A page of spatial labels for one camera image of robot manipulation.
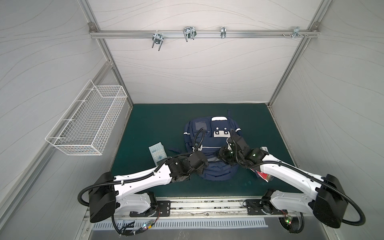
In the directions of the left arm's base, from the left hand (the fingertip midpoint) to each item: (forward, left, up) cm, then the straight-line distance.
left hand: (203, 160), depth 78 cm
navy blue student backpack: (+20, -4, -6) cm, 21 cm away
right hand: (+5, -7, +2) cm, 9 cm away
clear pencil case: (+14, -40, -11) cm, 44 cm away
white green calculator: (+8, +27, -8) cm, 30 cm away
